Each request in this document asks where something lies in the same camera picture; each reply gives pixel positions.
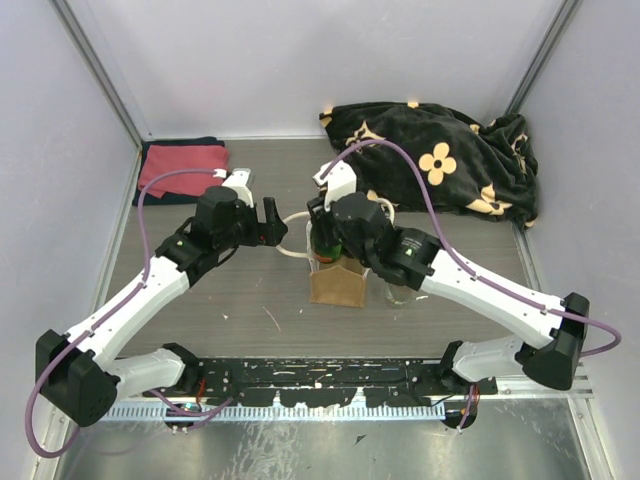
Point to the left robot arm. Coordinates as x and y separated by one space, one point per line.
80 372

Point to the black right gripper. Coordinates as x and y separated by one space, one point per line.
317 207

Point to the black floral blanket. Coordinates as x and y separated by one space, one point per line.
488 171

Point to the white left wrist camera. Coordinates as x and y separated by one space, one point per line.
240 181

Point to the dark blue folded cloth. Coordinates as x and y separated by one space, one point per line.
150 147

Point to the brown canvas bag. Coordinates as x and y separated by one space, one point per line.
341 283

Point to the white cable duct strip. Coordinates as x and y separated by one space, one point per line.
356 411

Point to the clear bottle lower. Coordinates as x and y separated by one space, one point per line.
398 295

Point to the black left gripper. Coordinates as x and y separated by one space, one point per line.
269 233

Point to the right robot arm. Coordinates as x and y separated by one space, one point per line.
547 334

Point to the green bottle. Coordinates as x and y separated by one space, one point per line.
324 250

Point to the red folded cloth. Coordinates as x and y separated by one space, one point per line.
185 167

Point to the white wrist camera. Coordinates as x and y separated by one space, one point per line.
240 181
340 181

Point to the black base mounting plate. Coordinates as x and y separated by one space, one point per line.
316 382

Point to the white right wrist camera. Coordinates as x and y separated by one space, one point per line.
340 181

